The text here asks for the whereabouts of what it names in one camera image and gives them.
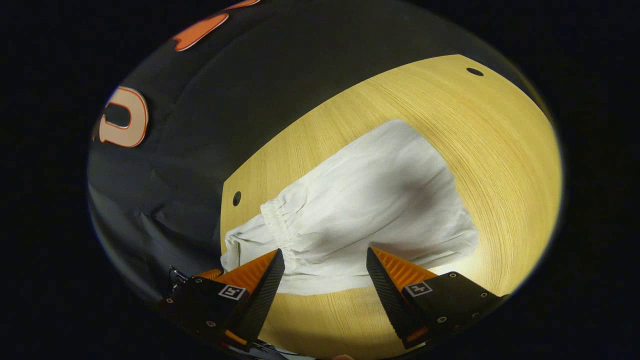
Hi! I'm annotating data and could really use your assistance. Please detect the white jeans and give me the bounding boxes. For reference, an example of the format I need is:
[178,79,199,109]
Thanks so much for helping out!
[220,119,480,296]

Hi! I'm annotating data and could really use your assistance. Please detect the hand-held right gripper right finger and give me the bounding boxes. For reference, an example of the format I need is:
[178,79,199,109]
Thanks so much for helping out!
[366,246,508,350]

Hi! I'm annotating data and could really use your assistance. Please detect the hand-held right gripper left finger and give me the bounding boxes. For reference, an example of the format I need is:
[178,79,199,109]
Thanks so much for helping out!
[160,248,286,351]

